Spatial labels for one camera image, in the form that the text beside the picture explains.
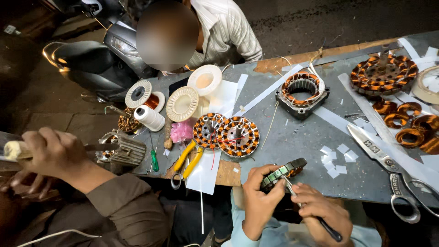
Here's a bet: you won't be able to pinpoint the small grey motor stator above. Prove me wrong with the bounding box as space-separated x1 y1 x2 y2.
260 157 308 193

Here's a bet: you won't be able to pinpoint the person's left hand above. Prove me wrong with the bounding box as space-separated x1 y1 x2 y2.
242 164 287 241

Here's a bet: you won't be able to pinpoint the thin red wire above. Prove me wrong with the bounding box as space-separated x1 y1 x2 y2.
210 135 247 171

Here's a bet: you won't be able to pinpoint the long narrow white paper strip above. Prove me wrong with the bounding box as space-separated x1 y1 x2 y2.
233 64 304 117

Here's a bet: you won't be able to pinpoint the cream empty spool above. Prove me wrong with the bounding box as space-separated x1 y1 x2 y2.
166 86 200 123

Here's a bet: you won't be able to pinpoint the thin beige stick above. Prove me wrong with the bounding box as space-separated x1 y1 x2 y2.
260 101 280 151

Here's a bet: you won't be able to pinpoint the copper wire spool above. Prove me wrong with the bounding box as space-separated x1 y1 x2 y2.
124 80 166 113

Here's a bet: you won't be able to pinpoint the white paper sheet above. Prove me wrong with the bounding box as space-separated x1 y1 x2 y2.
185 148 223 196
208 79 239 118

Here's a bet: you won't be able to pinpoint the round copper wound fan stator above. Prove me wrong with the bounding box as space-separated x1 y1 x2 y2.
192 112 227 151
217 115 260 158

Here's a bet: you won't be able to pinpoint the white empty spool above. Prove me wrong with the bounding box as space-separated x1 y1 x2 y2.
187 64 223 97

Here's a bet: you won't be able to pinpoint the brown lumpy piece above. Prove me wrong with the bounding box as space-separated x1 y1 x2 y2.
163 118 174 151

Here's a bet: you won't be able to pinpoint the green handled screwdriver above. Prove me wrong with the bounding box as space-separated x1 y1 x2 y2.
148 132 160 172

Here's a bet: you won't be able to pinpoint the white cable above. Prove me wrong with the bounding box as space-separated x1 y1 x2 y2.
15 229 102 247

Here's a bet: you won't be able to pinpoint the large copper wound fan stator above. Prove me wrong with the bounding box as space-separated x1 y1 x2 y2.
349 45 419 97

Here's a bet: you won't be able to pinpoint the white thread spool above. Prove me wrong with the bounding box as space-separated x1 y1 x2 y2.
133 104 166 132

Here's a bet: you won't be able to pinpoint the short white paper strip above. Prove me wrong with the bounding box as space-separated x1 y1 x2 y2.
397 37 421 61

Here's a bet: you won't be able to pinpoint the dark scooter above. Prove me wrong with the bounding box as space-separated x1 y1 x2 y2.
40 0 159 104

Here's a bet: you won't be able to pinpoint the large steel scissors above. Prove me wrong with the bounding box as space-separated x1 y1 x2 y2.
347 123 439 224

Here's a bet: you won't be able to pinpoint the wooden handled tool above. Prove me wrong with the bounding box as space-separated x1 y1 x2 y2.
3 140 119 162

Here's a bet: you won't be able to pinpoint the thin white stick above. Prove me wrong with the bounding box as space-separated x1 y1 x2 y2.
200 191 205 235

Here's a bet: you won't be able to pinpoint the black handled pick tool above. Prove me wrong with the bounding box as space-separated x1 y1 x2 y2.
282 174 343 243

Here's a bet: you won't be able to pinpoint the pile of small paper pieces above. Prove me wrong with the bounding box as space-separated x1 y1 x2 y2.
320 143 359 179

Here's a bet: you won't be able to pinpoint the pink plastic bag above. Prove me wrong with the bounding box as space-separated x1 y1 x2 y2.
170 120 195 144

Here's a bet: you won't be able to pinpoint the yellow handled pliers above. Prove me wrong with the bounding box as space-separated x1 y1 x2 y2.
170 139 205 191

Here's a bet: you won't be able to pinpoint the wide white paper strip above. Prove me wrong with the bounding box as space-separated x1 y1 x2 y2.
312 106 439 193

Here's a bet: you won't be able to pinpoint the person's right hand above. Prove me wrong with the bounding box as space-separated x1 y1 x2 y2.
291 183 354 247

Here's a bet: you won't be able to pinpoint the square framed copper wound stator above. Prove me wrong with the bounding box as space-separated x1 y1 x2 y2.
275 71 331 121

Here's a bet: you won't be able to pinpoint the brown stator with shaft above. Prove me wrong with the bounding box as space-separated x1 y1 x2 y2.
104 105 143 134

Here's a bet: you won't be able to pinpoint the ribbed grey motor housing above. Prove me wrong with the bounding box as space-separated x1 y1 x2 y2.
96 129 147 167

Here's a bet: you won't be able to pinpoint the beige tape roll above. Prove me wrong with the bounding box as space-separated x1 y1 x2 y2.
410 65 439 105

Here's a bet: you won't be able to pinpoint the heap of copper wire coils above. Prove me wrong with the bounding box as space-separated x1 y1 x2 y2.
372 99 439 155

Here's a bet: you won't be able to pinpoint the black phone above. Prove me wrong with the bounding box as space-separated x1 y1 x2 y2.
168 76 190 97

